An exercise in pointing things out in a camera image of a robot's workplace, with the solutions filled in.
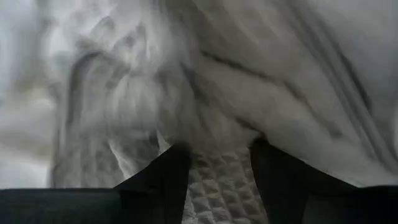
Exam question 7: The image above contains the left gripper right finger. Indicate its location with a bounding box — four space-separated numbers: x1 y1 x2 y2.
250 138 357 224

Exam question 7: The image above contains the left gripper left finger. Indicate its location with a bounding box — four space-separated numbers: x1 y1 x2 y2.
113 142 192 224

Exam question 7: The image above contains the light grey waffle towel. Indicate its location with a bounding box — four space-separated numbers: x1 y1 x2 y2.
46 12 270 224

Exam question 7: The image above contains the plain white towel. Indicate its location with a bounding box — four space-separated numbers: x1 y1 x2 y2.
149 0 398 189

